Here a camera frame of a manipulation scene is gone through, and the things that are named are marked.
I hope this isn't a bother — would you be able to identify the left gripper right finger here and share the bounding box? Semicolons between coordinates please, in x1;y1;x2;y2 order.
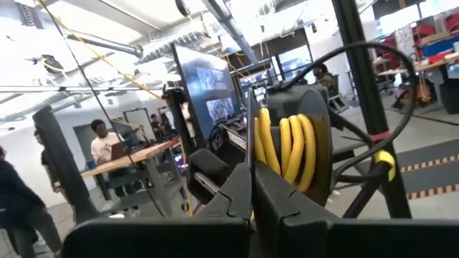
253;161;459;258

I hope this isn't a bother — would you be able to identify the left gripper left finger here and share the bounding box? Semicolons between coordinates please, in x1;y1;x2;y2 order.
62;163;254;258

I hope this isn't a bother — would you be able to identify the yellow cord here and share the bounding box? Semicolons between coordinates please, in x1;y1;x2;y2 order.
253;107;317;193

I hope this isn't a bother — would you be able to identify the black cord spool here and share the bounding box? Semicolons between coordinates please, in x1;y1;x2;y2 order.
245;87;333;208

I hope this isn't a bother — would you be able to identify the wooden table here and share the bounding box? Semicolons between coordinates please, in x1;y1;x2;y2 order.
53;140;189;218

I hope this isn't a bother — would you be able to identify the large flat monitor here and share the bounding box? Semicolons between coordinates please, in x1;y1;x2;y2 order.
171;42;247;145

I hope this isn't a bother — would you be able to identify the laptop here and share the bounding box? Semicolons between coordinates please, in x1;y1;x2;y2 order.
109;140;129;162

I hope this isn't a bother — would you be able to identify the floor mat with striped edge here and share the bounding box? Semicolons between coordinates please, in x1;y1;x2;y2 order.
394;138;459;201

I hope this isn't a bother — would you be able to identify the red tape band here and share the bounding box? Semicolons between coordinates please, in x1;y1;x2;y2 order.
369;130;392;143

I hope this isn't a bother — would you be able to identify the thin black slanted pole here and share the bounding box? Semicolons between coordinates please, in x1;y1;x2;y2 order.
35;0;169;219

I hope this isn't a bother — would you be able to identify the background desk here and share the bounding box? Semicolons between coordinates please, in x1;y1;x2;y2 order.
372;53;459;115

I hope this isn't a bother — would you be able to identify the yellow hanging power cable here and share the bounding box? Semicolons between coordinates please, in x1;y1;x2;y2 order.
37;0;194;216

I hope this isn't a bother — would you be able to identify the black monitor post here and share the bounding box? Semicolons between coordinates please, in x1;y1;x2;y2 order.
161;85;197;157

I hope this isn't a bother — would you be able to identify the black ceiling cable reel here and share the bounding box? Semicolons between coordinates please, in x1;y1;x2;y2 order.
24;53;69;77

